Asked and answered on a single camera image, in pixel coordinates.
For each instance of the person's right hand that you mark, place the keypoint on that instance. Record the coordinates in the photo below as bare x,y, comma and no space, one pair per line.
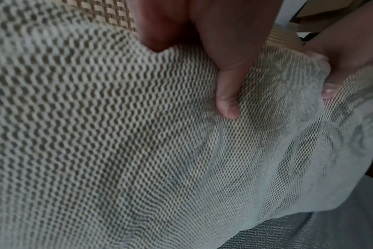
352,43

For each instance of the person's left hand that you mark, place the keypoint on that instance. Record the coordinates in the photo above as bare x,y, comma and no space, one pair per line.
223,29

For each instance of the white mesh fabric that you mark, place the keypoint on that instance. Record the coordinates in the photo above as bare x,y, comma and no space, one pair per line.
112,136

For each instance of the beige woven mat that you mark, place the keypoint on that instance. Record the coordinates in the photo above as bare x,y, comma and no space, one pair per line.
112,12

